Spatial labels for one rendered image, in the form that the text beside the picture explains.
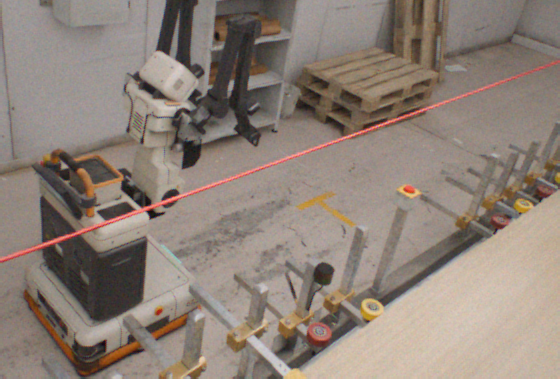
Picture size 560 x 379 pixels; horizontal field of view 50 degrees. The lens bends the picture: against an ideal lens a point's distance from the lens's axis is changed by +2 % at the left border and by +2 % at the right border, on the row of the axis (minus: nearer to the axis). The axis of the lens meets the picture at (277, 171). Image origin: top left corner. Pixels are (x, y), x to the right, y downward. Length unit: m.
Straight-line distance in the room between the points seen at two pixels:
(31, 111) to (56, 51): 0.43
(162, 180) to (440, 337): 1.38
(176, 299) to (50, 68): 1.91
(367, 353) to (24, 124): 2.96
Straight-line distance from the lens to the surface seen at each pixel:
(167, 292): 2.99
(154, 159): 2.73
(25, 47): 4.09
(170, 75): 2.55
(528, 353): 2.31
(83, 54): 4.28
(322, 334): 2.04
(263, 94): 5.21
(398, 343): 2.11
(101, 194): 2.60
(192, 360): 1.76
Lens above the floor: 2.33
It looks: 30 degrees down
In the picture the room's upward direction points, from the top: 11 degrees clockwise
